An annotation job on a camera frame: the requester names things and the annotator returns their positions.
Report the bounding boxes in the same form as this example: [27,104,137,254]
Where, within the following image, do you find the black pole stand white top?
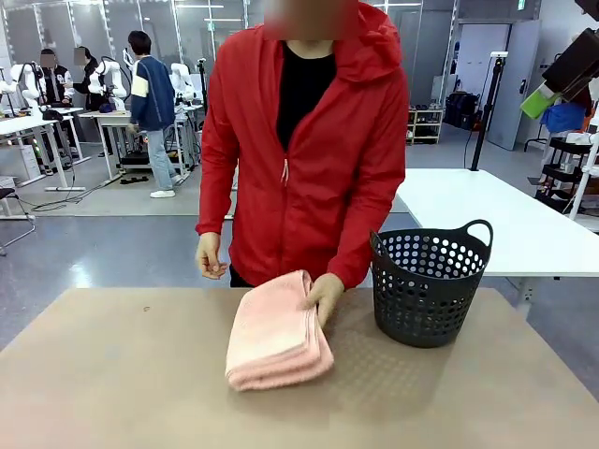
[467,51,509,172]

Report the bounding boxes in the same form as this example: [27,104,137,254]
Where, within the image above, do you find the person in maroon top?
[539,88,594,141]

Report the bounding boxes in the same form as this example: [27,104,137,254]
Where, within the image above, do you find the person's right forearm red sleeve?
[195,135,236,238]

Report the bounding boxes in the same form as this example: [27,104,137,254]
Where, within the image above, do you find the person's right hand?
[195,232,229,281]

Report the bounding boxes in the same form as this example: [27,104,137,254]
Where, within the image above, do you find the pink terry towel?
[224,269,336,393]

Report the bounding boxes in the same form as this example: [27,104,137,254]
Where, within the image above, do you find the person in navy sweater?
[127,30,184,199]

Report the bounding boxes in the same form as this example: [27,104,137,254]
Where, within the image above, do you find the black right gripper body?
[541,26,599,104]

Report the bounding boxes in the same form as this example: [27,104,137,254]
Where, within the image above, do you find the person's left forearm red sleeve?
[325,177,406,292]

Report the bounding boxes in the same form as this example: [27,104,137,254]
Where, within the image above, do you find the white background desk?
[78,109,137,184]
[0,107,91,193]

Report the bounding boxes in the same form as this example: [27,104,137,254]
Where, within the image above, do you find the black metal chair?
[0,186,37,256]

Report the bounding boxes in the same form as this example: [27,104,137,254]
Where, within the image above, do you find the black utility cart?
[535,135,595,214]

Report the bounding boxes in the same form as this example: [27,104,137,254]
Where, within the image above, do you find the person in black clothes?
[73,45,107,113]

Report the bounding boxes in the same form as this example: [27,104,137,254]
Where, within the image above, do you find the person's left hand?
[299,272,345,327]

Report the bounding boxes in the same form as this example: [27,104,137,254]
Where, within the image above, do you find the person in black white jacket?
[39,48,75,107]

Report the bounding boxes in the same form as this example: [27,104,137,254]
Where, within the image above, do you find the black floor cable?
[31,175,116,212]

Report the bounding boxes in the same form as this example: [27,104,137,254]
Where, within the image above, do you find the white rectangular table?
[392,167,599,324]

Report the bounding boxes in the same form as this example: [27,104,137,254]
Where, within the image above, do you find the black suitcase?
[444,91,482,131]

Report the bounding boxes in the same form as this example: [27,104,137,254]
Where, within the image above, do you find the gray open door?
[486,21,544,152]

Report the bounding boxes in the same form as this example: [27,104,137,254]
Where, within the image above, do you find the white shoe rack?
[405,106,445,146]

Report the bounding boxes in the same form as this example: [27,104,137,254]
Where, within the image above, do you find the person in red hooded jacket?
[195,0,411,289]

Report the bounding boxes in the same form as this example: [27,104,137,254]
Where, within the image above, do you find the black perforated plastic basket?
[369,218,495,350]

